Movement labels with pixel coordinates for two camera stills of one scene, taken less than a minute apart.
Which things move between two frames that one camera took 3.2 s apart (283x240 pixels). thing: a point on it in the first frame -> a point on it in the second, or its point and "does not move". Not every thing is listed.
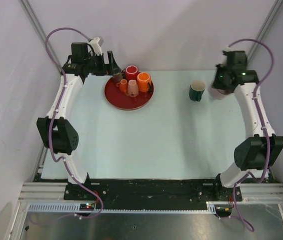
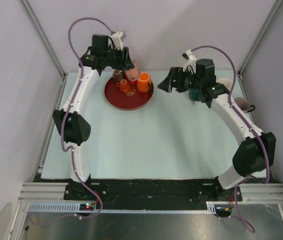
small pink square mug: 133,89 -> 133,74
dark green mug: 197,88 does not move
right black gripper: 220,67 -> 177,73
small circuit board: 87,206 does not move
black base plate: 155,191 does not move
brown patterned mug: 118,76 does not move
